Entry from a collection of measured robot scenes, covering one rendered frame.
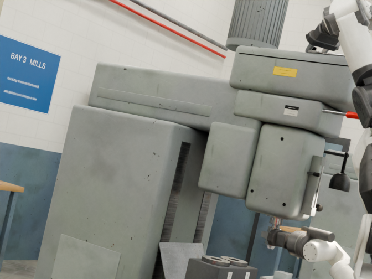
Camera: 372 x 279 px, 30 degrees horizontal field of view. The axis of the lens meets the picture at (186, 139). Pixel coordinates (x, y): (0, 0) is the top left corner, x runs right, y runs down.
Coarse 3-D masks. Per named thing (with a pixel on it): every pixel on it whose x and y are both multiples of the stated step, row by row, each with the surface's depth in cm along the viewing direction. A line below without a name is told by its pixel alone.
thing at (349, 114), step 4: (324, 112) 235; (328, 112) 234; (332, 112) 233; (336, 112) 232; (340, 112) 231; (344, 112) 231; (348, 112) 230; (352, 112) 229; (348, 116) 230; (352, 116) 229; (356, 116) 228
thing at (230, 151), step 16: (224, 128) 252; (240, 128) 249; (208, 144) 255; (224, 144) 251; (240, 144) 248; (256, 144) 248; (208, 160) 254; (224, 160) 250; (240, 160) 247; (208, 176) 253; (224, 176) 249; (240, 176) 246; (224, 192) 248; (240, 192) 246
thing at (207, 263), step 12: (192, 264) 212; (204, 264) 209; (216, 264) 209; (228, 264) 211; (240, 264) 217; (192, 276) 211; (204, 276) 208; (216, 276) 206; (228, 276) 209; (240, 276) 215; (252, 276) 220
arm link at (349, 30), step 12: (360, 0) 203; (360, 12) 200; (336, 24) 203; (348, 24) 200; (360, 24) 200; (336, 36) 203; (348, 36) 200; (360, 36) 199; (348, 48) 200; (360, 48) 198; (348, 60) 201; (360, 60) 198
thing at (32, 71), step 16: (0, 48) 670; (16, 48) 687; (32, 48) 705; (0, 64) 674; (16, 64) 691; (32, 64) 709; (48, 64) 728; (0, 80) 677; (16, 80) 694; (32, 80) 713; (48, 80) 732; (0, 96) 681; (16, 96) 698; (32, 96) 716; (48, 96) 736; (48, 112) 740
